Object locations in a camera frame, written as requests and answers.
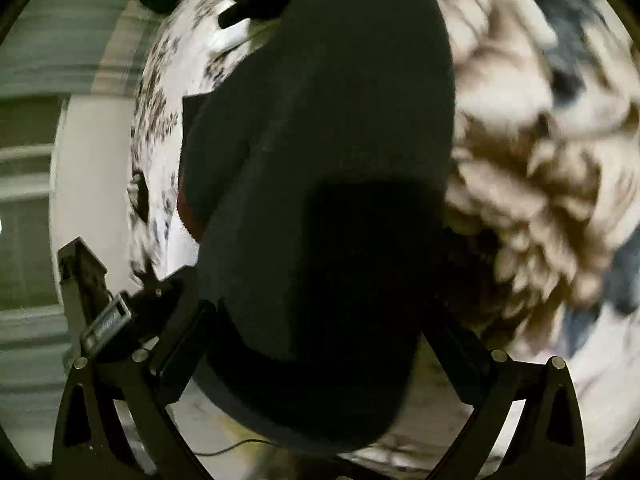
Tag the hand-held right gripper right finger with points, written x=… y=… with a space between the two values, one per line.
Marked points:
x=505 y=385

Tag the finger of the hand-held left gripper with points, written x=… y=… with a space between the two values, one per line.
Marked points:
x=167 y=290

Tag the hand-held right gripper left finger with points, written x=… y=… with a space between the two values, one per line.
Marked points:
x=150 y=380

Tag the brown white patterned blanket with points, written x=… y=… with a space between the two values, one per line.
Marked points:
x=525 y=170

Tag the dark sweater with striped trim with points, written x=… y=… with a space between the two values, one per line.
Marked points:
x=325 y=170

